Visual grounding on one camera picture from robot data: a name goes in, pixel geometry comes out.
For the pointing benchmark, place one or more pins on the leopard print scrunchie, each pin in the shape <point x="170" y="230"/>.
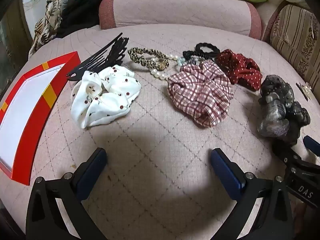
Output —
<point x="142" y="61"/>

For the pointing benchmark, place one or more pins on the black cloth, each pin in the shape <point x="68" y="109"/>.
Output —
<point x="82" y="15"/>

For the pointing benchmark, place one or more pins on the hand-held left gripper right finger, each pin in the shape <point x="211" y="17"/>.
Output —
<point x="226" y="172"/>

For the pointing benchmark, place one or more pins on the grey black organza scrunchie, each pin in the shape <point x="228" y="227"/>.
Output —
<point x="275" y="110"/>

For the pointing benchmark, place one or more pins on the pink bolster pillow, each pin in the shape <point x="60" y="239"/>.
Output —
<point x="175" y="7"/>

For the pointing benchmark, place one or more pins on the black hair comb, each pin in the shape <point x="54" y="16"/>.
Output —
<point x="100" y="60"/>

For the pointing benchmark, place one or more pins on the floral print cloth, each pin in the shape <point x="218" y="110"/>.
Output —
<point x="47" y="22"/>

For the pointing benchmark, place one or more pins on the gold hair clip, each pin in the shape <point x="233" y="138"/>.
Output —
<point x="305" y="90"/>

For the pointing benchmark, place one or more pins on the white cherry print scrunchie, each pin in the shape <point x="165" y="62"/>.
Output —
<point x="112" y="97"/>

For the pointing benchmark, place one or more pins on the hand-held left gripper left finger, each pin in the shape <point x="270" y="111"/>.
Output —
<point x="91" y="172"/>

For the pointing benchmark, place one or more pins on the striped brown cushion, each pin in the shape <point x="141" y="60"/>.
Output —
<point x="297" y="32"/>

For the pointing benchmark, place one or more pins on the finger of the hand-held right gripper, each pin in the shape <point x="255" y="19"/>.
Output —
<point x="312" y="146"/>
<point x="287" y="155"/>

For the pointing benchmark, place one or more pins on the red cardboard box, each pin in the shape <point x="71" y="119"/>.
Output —
<point x="32" y="120"/>

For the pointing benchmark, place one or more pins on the red polka dot scrunchie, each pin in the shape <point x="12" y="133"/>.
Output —
<point x="240" y="70"/>

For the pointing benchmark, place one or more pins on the pink quilted bed cover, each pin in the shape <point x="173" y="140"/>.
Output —
<point x="155" y="135"/>

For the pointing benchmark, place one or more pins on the red plaid scrunchie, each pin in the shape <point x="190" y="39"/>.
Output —
<point x="200" y="92"/>

